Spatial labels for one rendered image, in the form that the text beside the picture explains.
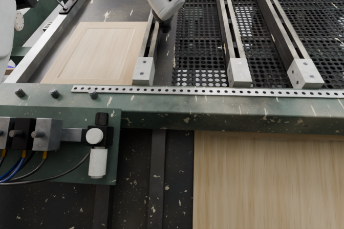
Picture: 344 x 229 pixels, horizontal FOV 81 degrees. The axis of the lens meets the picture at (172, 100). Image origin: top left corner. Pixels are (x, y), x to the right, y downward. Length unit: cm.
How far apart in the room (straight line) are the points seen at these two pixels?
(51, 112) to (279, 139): 88
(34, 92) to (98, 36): 42
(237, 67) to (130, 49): 48
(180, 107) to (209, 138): 28
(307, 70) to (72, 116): 82
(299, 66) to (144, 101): 57
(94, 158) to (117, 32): 68
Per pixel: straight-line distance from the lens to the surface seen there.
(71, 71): 95
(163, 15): 81
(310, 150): 103
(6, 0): 50
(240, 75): 76
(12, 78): 102
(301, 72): 85
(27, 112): 84
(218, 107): 67
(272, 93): 76
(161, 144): 86
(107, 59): 95
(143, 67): 78
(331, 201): 109
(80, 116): 73
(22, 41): 141
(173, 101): 68
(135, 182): 96
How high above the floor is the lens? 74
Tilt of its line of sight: 9 degrees up
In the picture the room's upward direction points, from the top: 2 degrees clockwise
